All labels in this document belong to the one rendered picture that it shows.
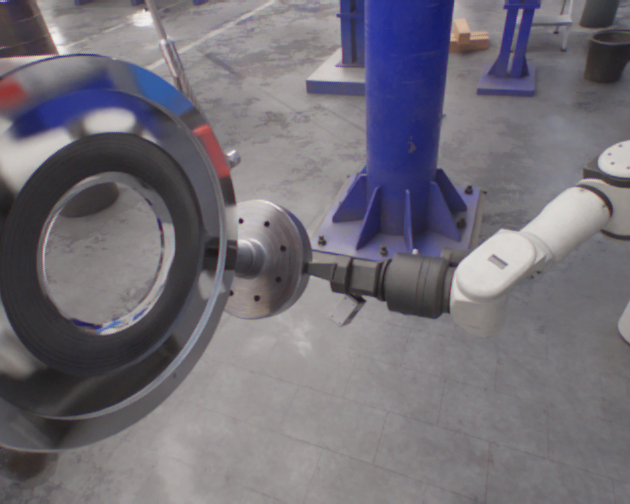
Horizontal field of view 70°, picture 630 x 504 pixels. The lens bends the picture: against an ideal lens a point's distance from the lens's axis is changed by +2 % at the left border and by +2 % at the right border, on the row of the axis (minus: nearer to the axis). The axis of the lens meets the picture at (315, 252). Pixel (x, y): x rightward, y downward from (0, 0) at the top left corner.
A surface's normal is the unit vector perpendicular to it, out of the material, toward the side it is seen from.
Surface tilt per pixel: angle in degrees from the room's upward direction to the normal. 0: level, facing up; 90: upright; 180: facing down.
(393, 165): 90
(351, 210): 90
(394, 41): 90
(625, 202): 101
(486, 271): 16
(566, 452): 0
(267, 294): 50
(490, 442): 0
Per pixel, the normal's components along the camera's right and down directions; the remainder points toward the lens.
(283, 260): -0.40, -0.04
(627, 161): -0.38, -0.69
